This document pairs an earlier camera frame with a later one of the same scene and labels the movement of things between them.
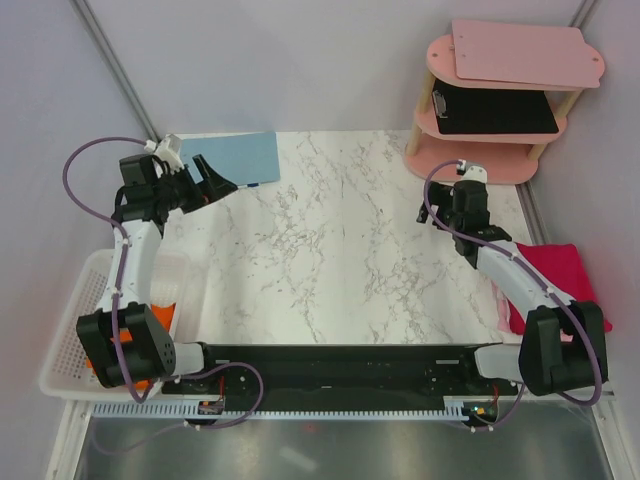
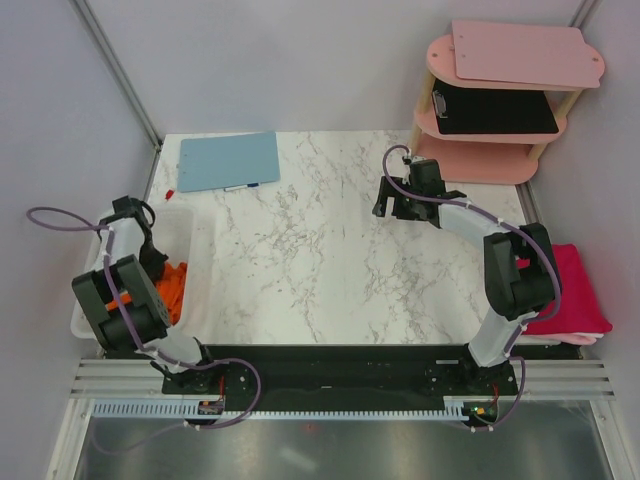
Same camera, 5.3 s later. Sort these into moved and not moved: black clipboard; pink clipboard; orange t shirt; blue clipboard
Moved: orange t shirt
Not moved: black clipboard; pink clipboard; blue clipboard
